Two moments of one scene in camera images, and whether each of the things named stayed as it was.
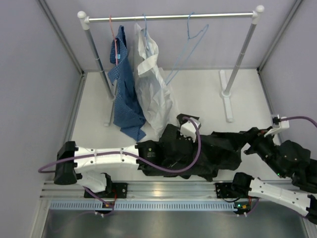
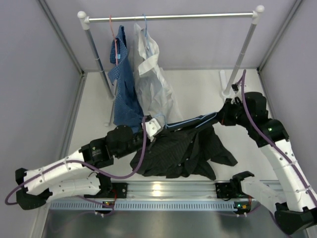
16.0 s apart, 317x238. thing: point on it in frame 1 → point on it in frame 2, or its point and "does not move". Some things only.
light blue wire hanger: x=207 y=26 → x=215 y=114
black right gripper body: x=262 y=145 → x=234 y=114
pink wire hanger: x=115 y=40 does not move
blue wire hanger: x=147 y=49 does not move
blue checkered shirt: x=128 y=112 does not move
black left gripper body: x=190 y=155 → x=149 y=144
